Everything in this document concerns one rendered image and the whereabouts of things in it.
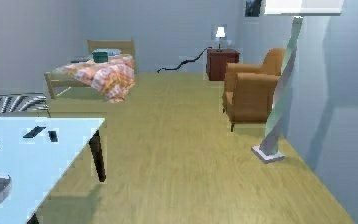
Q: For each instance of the dark red nightstand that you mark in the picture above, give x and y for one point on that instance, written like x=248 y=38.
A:
x=220 y=63

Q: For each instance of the white floor lamp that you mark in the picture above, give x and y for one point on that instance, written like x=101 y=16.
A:
x=282 y=90

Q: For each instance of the black remote control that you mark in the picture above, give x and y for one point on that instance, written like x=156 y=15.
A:
x=34 y=132

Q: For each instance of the dark framed picture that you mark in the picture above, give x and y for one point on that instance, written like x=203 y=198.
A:
x=253 y=7

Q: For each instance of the pale blue table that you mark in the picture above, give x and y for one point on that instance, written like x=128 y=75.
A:
x=37 y=166

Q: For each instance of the wooden bed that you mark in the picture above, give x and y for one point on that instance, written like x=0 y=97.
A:
x=73 y=75

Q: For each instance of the small black phone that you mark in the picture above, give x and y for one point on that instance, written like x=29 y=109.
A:
x=53 y=136

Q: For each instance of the white table lamp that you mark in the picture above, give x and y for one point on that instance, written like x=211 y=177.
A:
x=220 y=35

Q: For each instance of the orange armchair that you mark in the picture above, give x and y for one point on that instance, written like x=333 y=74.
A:
x=250 y=90

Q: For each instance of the orange patterned blanket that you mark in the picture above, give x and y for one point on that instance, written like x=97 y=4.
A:
x=103 y=75

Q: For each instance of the green box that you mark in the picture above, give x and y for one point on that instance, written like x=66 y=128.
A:
x=100 y=56

